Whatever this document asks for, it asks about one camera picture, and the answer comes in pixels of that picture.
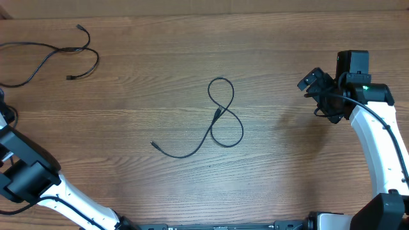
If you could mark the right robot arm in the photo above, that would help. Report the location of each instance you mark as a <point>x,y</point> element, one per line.
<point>369,107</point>

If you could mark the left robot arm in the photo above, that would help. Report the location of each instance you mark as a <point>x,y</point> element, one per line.
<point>36,178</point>

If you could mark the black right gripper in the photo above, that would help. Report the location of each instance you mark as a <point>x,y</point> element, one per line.
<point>321,80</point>

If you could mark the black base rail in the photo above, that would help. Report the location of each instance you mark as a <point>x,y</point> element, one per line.
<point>277,225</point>

